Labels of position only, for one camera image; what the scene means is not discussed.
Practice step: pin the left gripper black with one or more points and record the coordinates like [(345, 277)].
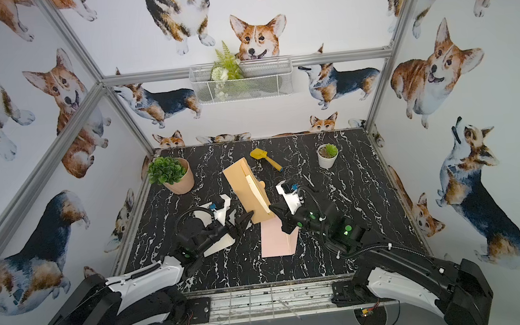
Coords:
[(228, 221)]

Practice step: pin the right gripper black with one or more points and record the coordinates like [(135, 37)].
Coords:
[(286, 218)]

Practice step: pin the brown kraft envelope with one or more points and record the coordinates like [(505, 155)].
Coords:
[(235, 175)]

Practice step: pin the cream letter paper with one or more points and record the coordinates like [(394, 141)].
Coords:
[(257, 193)]

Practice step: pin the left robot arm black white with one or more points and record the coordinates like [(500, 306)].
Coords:
[(147, 296)]

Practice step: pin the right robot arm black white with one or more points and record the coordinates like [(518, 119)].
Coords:
[(459, 293)]

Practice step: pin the white cream envelope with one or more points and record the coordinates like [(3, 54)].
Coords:
[(224, 239)]

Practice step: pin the pink envelope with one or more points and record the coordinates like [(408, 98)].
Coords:
[(275, 242)]

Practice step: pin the yellow toy shovel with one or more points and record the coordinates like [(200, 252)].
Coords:
[(260, 154)]

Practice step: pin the small plant in white pot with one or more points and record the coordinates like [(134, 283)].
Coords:
[(327, 154)]

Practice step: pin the green plant in terracotta pot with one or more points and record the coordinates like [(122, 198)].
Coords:
[(173, 173)]

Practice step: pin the fern and white flower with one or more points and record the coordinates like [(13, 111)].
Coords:
[(227, 75)]

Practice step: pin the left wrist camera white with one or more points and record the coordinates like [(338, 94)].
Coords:
[(219, 207)]

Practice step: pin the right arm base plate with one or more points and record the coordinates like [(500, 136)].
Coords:
[(348, 293)]

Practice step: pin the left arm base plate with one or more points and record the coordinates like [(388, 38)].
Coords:
[(193, 311)]

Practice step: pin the white wire wall basket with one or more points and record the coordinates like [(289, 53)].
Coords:
[(254, 79)]

